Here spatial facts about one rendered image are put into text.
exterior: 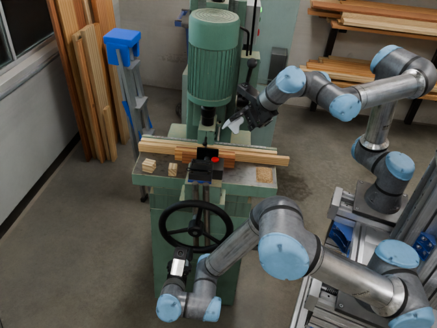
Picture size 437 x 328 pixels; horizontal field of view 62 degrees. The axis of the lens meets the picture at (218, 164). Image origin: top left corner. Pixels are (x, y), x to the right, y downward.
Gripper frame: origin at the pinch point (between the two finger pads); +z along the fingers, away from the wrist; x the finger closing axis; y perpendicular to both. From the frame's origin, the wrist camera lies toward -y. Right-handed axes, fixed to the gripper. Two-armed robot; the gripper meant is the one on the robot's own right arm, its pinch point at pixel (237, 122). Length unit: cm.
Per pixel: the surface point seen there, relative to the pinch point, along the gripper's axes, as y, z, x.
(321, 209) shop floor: 56, 104, 109
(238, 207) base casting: 28.1, 28.9, 1.2
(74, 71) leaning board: -104, 125, -13
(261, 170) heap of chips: 18.7, 17.8, 12.8
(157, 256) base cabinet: 32, 75, -26
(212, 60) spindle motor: -20.4, -10.9, -5.9
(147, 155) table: -9.3, 39.8, -22.1
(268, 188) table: 26.6, 14.8, 9.6
